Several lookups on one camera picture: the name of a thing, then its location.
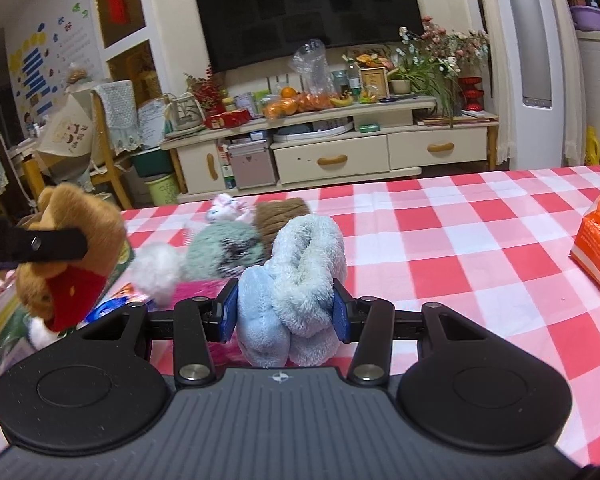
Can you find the wooden chair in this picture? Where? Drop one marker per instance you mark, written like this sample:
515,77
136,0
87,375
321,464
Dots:
105,170

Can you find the purple basin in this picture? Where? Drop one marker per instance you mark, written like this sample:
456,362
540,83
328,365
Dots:
590,19

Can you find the narrow cream drawer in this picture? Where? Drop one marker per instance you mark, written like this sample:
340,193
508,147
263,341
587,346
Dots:
410,150

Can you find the cream television stand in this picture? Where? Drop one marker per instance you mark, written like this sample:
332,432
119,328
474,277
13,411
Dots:
197,165

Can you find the pink fluffy cloth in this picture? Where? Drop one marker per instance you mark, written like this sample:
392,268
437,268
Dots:
195,291

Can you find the white round tray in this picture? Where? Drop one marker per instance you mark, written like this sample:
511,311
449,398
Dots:
310,132

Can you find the red berry branch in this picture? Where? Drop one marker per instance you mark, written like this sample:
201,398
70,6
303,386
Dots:
205,91

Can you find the clear plastic bag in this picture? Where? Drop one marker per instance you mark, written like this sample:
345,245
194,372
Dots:
312,67

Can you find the wide cream drawer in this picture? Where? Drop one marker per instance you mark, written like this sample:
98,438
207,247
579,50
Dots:
300,160

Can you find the green potted plant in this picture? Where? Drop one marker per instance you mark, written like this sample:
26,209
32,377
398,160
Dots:
420,72

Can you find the small green box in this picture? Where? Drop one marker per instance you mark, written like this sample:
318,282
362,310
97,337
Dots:
370,127

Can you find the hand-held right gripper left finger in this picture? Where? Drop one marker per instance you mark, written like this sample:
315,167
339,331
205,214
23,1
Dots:
228,310

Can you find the floral cloth pouch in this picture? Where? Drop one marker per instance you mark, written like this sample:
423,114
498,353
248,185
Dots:
225,207

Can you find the silver case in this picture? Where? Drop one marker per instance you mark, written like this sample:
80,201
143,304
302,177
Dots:
252,167

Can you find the glass kettle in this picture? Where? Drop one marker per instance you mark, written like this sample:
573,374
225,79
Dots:
185,112

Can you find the pile of oranges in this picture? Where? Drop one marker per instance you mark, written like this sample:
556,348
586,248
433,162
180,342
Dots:
290,105

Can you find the yellow plastic item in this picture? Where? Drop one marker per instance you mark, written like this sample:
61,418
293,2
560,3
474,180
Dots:
593,150

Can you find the lace chair cover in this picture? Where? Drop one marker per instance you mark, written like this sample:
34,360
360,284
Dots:
117,110

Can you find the printed cardboard box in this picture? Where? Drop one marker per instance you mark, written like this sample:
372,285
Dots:
0,340

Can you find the white standing air conditioner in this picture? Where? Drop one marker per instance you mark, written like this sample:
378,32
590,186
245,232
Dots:
530,35

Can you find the dark green bucket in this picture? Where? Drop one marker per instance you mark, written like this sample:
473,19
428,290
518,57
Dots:
152,164

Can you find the red gift box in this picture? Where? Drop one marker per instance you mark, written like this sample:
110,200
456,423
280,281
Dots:
227,119

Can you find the light green bin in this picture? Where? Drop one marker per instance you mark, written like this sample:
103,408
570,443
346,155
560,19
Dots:
162,191

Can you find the red checkered tablecloth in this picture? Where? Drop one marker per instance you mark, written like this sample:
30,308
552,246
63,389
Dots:
480,260

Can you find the colourful snack packet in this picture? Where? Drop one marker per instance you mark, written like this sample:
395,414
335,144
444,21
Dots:
120,302

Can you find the artificial flower bouquet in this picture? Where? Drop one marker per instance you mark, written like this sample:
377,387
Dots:
455,42

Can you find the black television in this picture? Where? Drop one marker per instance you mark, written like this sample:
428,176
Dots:
305,10

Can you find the bunch of bananas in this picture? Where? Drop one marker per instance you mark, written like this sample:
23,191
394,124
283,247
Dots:
341,101

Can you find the stack of books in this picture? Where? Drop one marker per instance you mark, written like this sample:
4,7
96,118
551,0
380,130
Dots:
460,119

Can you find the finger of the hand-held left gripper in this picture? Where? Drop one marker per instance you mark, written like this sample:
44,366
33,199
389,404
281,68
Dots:
55,246

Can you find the grey-green plush toy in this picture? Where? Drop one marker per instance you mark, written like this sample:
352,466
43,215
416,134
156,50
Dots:
220,250

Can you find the red vase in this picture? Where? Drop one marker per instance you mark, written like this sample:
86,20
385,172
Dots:
470,95

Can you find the light blue plush toy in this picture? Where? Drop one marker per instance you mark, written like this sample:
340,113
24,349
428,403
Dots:
300,270

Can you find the wooden picture frame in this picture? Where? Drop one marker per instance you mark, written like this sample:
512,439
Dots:
374,82

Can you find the brown plush toy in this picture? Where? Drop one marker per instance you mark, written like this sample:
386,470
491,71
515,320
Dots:
80,210

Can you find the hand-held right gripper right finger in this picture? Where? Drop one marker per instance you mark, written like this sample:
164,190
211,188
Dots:
341,317

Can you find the wall sticker chart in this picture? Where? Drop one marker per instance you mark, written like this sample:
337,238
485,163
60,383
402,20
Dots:
40,70

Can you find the green bottle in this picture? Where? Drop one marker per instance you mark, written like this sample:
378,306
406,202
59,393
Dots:
354,80

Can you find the small brown knit plush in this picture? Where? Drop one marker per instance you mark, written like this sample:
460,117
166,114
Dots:
280,215

